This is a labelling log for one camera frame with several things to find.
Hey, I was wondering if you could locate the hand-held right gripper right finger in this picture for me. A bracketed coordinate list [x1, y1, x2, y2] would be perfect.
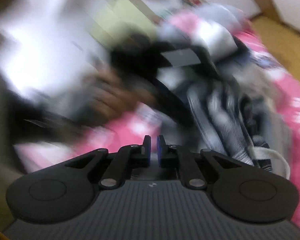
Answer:
[157, 135, 243, 190]

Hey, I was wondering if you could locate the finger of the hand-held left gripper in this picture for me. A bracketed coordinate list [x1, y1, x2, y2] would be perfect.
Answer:
[150, 76, 194, 128]

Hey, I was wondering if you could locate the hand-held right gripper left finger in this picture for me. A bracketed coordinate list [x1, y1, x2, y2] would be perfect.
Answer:
[64, 135, 152, 190]

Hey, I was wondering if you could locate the black white plaid garment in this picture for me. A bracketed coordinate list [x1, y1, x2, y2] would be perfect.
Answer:
[160, 55, 290, 180]

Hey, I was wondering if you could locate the person's left hand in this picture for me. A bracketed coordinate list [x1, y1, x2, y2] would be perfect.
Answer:
[89, 71, 153, 127]

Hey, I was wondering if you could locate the pink floral bed sheet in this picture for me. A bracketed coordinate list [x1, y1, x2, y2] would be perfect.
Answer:
[15, 12, 300, 230]

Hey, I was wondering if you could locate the pink grey floral quilt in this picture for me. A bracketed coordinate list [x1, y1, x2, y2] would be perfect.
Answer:
[157, 2, 253, 58]

